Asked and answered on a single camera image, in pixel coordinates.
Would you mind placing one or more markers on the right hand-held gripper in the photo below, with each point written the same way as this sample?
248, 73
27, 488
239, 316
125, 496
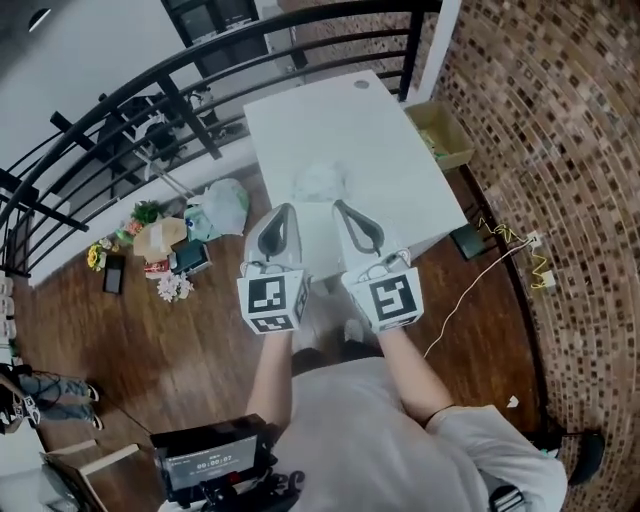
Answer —
395, 297

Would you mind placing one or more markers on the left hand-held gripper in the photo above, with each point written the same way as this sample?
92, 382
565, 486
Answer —
265, 297

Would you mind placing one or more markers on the person's left forearm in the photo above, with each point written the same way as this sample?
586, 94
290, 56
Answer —
272, 375

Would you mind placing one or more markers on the person's right forearm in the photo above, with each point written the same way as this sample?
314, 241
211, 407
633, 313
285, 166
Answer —
410, 380

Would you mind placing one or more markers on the white plastic bag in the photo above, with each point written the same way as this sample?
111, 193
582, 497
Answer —
227, 205

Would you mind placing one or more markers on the person's white shoe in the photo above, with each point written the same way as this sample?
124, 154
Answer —
354, 331

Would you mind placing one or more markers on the dark green box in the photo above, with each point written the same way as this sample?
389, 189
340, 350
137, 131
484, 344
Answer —
190, 256

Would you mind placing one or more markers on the white flower bunch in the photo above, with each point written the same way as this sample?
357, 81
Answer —
175, 287

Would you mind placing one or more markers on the brown paper bag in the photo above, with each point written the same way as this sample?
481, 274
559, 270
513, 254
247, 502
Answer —
160, 237

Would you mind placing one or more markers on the person's black trousers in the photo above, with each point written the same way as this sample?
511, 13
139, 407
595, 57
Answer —
307, 360

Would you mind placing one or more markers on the white square table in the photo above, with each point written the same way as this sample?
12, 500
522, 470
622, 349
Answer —
350, 125

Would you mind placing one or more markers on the green potted plant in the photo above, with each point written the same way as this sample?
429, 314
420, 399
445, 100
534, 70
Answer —
146, 212

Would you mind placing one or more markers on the open cardboard box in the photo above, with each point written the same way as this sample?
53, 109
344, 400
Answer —
445, 135

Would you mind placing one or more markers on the black flat tablet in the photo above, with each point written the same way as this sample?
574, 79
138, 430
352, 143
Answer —
114, 274

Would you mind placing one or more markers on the yellow flower bunch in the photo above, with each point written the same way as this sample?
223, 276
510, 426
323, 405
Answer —
95, 257

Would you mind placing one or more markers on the white plug adapter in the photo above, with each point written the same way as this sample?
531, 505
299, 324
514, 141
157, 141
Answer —
548, 280

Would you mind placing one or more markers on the black metal railing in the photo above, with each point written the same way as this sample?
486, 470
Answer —
170, 92

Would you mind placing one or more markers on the person's white t-shirt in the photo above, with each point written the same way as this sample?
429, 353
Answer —
360, 440

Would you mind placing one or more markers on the small white paper scrap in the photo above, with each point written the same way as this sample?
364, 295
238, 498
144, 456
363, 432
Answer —
513, 401

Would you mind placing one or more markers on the white pillar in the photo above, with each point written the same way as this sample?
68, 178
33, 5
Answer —
440, 45

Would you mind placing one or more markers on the black chest-mounted monitor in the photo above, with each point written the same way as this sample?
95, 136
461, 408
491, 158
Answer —
210, 460

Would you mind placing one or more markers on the black cabinet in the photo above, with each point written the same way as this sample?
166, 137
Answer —
215, 30

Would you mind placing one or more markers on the black folding chair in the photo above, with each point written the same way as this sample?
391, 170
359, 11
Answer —
585, 457

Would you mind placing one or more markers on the white wall socket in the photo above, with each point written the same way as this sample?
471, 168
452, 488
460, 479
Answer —
534, 239

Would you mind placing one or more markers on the dark desk with white frame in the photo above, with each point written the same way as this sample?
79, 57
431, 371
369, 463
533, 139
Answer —
100, 470

